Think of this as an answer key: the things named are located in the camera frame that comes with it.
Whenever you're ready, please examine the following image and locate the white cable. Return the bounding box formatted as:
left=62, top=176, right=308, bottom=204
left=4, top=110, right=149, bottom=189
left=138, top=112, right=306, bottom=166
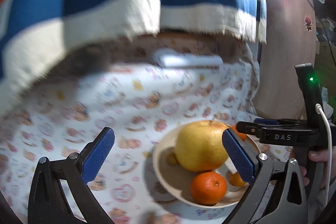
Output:
left=315, top=104, right=332, bottom=191

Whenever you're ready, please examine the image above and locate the white plastic device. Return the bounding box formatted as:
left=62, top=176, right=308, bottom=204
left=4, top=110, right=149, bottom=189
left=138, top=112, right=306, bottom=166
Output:
left=154, top=48, right=223, bottom=69

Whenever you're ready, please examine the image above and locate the small orange kumquat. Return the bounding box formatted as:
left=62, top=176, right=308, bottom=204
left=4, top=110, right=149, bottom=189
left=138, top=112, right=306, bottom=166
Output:
left=230, top=172, right=248, bottom=187

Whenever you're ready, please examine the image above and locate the brown longan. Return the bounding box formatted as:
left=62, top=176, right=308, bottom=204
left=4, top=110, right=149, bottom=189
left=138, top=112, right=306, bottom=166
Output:
left=167, top=153, right=180, bottom=166

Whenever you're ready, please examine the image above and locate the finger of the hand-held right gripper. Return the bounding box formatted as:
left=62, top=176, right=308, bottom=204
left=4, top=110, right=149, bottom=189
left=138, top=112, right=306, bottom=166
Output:
left=254, top=118, right=307, bottom=127
left=236, top=121, right=263, bottom=136

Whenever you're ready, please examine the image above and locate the orange mandarin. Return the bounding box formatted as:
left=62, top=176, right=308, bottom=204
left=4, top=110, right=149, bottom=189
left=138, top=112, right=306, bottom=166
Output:
left=190, top=172, right=227, bottom=206
left=231, top=124, right=248, bottom=142

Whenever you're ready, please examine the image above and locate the pink pig sticker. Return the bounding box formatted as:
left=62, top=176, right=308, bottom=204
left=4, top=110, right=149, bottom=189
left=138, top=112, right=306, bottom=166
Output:
left=304, top=13, right=314, bottom=31

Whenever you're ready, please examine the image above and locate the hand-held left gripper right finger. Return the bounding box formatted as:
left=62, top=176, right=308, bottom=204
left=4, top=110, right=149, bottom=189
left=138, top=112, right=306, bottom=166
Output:
left=223, top=129, right=307, bottom=224

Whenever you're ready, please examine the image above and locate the person's right hand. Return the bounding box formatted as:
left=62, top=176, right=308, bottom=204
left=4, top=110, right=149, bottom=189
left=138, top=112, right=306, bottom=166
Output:
left=301, top=149, right=336, bottom=187

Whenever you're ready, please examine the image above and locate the bear print tablecloth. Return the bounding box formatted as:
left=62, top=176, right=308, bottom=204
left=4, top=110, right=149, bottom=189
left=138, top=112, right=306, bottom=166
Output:
left=0, top=38, right=263, bottom=224

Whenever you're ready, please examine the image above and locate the cream round plate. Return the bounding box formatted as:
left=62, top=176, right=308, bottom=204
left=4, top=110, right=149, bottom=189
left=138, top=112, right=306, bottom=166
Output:
left=152, top=122, right=263, bottom=207

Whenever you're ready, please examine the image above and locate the yellow apple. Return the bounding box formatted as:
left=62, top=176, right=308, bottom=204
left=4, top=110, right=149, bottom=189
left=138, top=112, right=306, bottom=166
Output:
left=175, top=120, right=234, bottom=172

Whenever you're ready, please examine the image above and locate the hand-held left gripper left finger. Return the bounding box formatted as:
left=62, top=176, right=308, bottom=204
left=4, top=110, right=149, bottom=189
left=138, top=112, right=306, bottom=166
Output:
left=28, top=127, right=115, bottom=224

